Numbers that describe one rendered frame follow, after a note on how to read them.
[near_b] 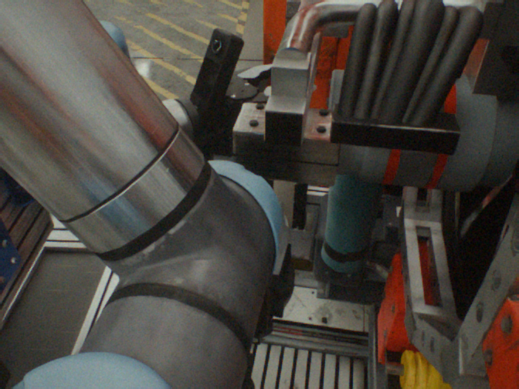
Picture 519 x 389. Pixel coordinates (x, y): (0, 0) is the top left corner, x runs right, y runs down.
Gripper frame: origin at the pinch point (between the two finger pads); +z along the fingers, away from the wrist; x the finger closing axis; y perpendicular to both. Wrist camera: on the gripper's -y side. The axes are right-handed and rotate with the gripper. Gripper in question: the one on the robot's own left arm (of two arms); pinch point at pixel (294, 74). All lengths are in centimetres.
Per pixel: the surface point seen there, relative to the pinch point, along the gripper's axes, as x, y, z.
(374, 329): 15, 66, 17
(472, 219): 27.5, 19.1, 16.4
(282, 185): -59, 83, 46
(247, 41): -191, 83, 117
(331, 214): 11.4, 21.8, 0.6
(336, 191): 11.8, 16.3, 0.5
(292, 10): 1.4, -10.7, -2.1
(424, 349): 39.1, 17.1, -10.0
